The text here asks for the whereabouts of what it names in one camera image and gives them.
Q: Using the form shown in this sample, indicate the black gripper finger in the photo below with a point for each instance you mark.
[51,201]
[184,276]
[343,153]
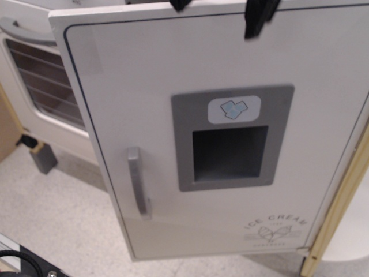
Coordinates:
[179,5]
[257,13]

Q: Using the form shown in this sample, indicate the white toy fridge door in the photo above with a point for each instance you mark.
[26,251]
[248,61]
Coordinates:
[126,62]

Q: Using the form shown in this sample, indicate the grey ice dispenser panel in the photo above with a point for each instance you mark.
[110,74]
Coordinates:
[230,138]

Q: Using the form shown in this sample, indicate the white toy kitchen cabinet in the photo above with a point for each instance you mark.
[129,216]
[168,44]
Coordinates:
[86,4]

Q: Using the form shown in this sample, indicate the white oven door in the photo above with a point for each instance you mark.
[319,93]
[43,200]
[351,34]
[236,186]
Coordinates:
[37,86]

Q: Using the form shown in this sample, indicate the black clamp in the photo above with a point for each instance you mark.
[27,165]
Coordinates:
[29,141]

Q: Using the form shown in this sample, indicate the grey cabinet leg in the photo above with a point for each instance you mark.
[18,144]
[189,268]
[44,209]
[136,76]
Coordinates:
[44,158]

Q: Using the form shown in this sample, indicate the grey fridge door handle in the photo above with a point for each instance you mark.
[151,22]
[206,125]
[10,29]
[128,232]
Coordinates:
[137,180]

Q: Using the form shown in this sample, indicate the grey oven handle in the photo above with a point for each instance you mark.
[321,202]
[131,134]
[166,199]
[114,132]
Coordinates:
[10,27]

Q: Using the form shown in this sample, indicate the wooden side post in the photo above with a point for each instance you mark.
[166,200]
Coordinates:
[350,182]

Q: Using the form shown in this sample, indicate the aluminium rail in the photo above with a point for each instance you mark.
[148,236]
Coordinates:
[8,244]

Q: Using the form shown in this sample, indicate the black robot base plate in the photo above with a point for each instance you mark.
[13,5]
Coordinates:
[44,265]

